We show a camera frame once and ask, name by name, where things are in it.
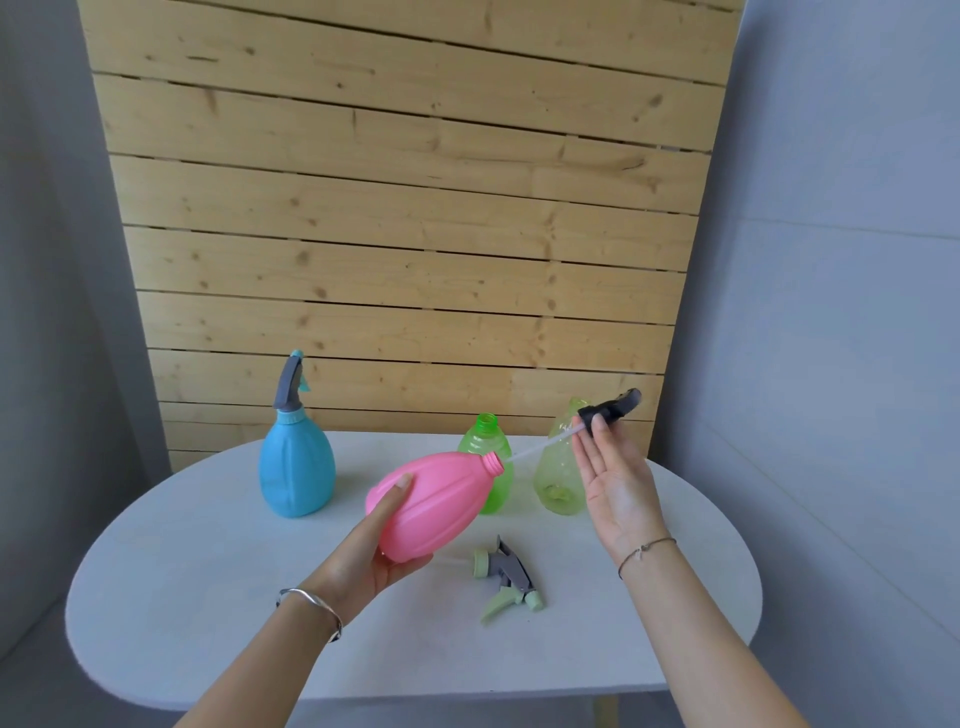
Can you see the person's left hand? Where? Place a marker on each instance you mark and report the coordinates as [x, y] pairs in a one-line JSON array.
[[352, 574]]

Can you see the person's right hand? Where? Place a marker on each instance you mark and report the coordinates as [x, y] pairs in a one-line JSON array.
[[622, 495]]

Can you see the pale yellow-green clear bottle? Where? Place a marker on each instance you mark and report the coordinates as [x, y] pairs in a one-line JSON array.
[[559, 480]]

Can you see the black sprayer head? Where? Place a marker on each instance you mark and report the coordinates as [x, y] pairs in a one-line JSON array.
[[611, 409]]

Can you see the pink plastic bottle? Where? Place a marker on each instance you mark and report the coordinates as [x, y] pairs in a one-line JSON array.
[[435, 502]]

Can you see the blue plastic bottle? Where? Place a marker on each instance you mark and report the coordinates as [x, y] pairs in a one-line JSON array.
[[296, 472]]

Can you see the grey pale-green sprayer head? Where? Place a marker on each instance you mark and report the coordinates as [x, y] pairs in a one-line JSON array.
[[514, 574]]

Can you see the green ribbed clear bottle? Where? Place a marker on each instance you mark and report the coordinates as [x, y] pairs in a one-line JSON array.
[[480, 436]]

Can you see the blue grey sprayer head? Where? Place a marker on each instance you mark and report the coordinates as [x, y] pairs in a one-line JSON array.
[[289, 382]]

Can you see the person's right forearm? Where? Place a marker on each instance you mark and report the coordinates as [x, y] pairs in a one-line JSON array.
[[697, 645]]

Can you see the person's left forearm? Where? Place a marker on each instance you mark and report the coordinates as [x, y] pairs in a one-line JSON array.
[[262, 675]]

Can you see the wooden table leg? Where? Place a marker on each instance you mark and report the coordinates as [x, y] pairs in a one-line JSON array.
[[606, 712]]

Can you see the wooden slat panel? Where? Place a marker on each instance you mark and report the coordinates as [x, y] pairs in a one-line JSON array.
[[405, 225]]

